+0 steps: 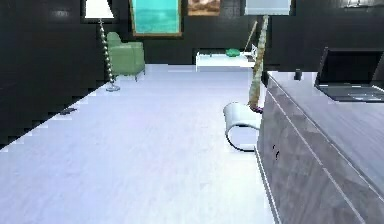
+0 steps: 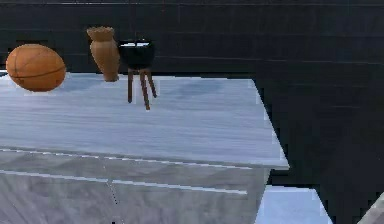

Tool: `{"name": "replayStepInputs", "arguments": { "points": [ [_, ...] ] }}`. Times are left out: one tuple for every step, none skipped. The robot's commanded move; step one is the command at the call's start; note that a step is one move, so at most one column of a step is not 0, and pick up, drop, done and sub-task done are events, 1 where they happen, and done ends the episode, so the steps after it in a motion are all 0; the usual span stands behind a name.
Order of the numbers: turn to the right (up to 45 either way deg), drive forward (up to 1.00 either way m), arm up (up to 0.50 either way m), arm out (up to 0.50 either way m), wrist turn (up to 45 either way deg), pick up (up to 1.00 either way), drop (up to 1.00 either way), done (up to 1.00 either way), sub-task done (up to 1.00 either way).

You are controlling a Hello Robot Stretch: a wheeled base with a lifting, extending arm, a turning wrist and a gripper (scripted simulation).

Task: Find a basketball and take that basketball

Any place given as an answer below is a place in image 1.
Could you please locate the teal framed picture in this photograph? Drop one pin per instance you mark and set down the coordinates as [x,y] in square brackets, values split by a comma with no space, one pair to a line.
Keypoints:
[155,16]

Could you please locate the white curved chair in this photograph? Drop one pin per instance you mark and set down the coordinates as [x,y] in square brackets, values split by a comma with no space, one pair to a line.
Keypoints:
[237,120]

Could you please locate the pale grey framed picture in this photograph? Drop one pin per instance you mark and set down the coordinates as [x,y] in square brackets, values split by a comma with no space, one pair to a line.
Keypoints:
[267,6]

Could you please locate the white low table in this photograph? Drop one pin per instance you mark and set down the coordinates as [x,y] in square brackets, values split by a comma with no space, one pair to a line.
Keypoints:
[221,60]

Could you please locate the green armchair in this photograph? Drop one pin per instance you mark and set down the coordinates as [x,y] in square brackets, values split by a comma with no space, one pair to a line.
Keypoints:
[125,56]

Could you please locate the green round object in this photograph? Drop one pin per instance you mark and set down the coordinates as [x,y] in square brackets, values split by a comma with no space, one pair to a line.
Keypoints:
[232,52]

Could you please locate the thin tan leaning stick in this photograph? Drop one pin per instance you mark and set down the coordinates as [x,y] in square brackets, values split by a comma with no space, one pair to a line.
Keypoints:
[250,36]

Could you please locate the small black cup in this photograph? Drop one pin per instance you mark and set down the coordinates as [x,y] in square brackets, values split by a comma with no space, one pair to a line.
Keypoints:
[297,74]

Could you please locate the beaded floor lamp white shade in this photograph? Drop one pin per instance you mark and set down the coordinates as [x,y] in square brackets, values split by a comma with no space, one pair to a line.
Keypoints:
[106,50]

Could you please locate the brown framed picture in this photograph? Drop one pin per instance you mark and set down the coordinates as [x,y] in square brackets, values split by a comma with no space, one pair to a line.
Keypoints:
[203,6]

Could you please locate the grey wooden sideboard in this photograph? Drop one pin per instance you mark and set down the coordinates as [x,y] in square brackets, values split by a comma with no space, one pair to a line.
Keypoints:
[326,146]

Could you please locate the black open laptop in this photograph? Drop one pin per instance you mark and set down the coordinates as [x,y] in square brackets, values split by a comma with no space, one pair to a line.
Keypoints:
[350,75]

